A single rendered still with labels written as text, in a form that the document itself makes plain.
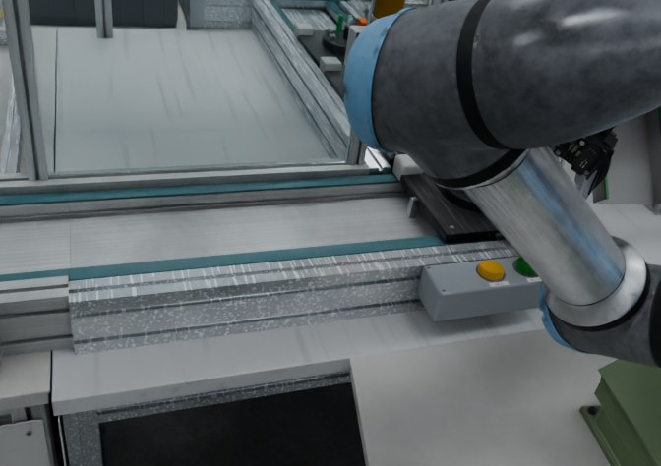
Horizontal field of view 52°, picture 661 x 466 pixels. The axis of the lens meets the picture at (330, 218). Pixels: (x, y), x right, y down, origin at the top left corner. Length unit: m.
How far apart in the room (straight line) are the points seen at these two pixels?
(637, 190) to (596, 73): 0.94
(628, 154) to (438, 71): 0.95
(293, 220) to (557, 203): 0.65
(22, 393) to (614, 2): 0.84
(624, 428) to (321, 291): 0.46
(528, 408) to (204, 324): 0.50
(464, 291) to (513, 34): 0.65
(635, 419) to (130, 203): 0.84
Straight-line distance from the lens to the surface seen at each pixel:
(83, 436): 1.08
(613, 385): 1.02
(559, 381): 1.13
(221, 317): 1.03
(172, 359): 1.02
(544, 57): 0.46
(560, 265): 0.71
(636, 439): 1.00
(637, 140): 1.43
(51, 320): 1.01
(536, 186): 0.62
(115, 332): 1.02
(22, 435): 1.07
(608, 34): 0.48
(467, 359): 1.10
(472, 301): 1.08
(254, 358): 1.02
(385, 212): 1.27
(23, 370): 1.04
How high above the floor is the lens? 1.60
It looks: 34 degrees down
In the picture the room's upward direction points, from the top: 9 degrees clockwise
